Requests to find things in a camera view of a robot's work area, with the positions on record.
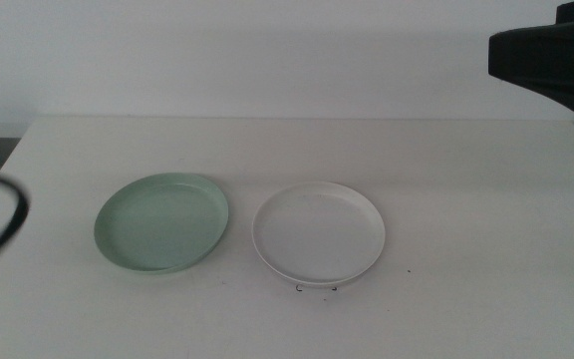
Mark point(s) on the light grey shallow bowl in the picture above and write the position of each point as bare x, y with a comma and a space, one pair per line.
317, 234

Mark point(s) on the pale green shallow bowl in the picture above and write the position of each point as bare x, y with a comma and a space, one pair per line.
162, 224

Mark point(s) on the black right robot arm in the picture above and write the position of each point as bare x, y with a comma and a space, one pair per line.
556, 60

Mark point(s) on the white shallow bowl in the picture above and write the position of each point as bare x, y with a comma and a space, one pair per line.
317, 284

